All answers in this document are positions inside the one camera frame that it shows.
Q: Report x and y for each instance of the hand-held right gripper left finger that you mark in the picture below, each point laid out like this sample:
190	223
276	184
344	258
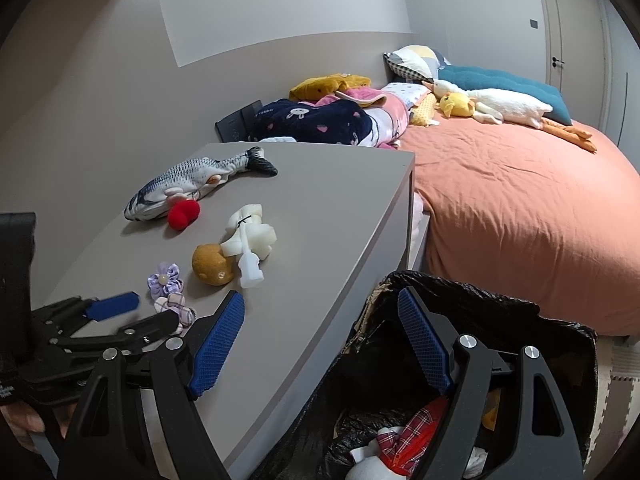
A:
217	345

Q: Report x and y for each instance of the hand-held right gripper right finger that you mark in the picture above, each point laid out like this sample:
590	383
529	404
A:
425	340

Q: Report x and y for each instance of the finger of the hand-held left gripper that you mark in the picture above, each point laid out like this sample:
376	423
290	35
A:
112	306
145	327

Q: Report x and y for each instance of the white plush doll plaid shirt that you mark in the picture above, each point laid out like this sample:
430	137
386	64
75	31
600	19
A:
395	435

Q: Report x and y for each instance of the black trash bag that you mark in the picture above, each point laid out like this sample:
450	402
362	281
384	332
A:
530	325

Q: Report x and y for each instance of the white cloth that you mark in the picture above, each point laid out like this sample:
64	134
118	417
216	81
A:
475	462

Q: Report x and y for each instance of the person's left hand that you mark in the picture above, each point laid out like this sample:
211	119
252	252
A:
20	422

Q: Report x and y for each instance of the plaid fabric flower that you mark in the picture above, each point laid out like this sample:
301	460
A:
177	310

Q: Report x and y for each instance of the light purple fabric flower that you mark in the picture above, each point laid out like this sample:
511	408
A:
165	281

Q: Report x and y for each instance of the brown potato toy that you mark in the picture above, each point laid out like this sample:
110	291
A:
212	265

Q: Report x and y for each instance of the cream bow-shaped toy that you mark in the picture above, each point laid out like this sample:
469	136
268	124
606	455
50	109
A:
250	235

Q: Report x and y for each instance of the red pompom ball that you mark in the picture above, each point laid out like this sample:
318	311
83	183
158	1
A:
183	215

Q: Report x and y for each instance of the grey fish plush toy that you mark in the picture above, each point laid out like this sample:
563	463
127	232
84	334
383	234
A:
185	180

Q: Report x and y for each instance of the bed with orange sheet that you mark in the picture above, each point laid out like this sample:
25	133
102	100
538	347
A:
515	210

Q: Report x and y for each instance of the pastel foam floor mat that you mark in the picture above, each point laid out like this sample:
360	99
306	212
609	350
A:
617	390

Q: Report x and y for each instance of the yellow dotted cushion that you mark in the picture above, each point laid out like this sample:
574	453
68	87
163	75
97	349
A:
425	112

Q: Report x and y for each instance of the pink blanket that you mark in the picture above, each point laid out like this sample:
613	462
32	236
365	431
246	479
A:
390	115

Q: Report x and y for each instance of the yellow duck plush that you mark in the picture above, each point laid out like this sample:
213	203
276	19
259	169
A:
457	105

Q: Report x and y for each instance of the navy patterned blanket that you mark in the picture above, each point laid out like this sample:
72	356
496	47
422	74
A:
320	120

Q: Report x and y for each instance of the white patterned pillow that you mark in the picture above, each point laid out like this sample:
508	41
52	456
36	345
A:
406	92

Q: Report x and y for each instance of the white goose plush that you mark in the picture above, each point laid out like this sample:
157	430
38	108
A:
510	105

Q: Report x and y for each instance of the teal pillow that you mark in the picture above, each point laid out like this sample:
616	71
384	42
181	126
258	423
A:
515	87

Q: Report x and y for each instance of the mustard yellow plush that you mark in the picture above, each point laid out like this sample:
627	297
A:
320	86

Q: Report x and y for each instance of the checkered pillow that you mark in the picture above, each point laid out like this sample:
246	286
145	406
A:
415	62

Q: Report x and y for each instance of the grey door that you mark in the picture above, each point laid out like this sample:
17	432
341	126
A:
575	35

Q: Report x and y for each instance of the black wall panel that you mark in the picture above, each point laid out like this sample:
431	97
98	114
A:
235	122

